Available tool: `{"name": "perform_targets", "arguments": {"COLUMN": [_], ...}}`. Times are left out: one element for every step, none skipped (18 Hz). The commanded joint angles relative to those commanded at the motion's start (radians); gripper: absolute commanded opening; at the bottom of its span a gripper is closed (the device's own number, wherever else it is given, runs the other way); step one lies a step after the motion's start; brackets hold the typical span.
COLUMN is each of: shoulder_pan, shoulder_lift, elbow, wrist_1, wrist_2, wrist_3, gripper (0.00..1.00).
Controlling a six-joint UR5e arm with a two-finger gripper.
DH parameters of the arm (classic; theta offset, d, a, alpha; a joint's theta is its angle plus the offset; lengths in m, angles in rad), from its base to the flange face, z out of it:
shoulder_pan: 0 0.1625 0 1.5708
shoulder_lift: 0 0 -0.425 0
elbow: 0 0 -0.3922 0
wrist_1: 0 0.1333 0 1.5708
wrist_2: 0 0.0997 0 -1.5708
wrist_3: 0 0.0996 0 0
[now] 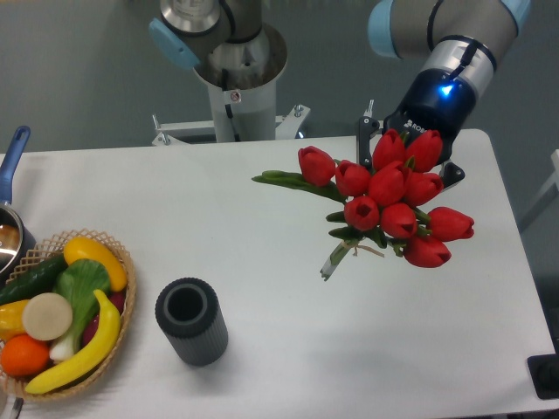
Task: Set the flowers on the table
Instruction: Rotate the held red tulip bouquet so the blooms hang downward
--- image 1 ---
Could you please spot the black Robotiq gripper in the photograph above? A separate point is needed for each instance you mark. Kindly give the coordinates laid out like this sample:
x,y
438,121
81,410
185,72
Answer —
x,y
433,102

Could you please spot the dark red vegetable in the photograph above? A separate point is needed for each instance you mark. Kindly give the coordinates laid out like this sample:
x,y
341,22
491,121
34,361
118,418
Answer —
x,y
118,300

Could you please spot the yellow banana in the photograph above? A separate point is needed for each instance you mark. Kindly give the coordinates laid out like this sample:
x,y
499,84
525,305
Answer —
x,y
87,358

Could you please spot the green cucumber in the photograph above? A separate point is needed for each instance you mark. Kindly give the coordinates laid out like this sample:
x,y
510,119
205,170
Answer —
x,y
38,279

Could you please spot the green bok choy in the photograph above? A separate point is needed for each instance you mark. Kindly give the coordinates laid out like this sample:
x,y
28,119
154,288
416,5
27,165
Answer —
x,y
76,285

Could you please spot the woven wicker basket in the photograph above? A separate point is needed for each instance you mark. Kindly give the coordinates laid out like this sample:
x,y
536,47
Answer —
x,y
49,248

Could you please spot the orange fruit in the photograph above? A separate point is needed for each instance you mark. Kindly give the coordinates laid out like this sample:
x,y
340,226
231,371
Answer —
x,y
24,356

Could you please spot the red tulip bouquet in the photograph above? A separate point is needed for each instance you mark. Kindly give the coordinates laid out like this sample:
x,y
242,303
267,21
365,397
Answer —
x,y
382,203

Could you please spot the black device at table edge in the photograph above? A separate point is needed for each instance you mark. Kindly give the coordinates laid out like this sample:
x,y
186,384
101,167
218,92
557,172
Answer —
x,y
544,373

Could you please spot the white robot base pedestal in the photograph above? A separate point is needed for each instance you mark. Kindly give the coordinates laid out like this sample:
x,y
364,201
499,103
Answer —
x,y
240,64

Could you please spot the dark grey ribbed vase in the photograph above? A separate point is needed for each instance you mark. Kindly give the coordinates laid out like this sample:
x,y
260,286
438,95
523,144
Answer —
x,y
189,314

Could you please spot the yellow bell pepper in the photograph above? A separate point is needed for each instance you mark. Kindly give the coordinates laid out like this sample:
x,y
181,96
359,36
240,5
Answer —
x,y
11,319

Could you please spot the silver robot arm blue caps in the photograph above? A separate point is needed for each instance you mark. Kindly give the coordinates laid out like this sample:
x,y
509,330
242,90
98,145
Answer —
x,y
466,39

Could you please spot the beige round slice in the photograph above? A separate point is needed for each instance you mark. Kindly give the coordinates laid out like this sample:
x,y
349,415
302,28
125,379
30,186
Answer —
x,y
47,316

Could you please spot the blue handled saucepan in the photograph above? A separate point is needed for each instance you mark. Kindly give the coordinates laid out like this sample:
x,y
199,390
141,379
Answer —
x,y
16,240

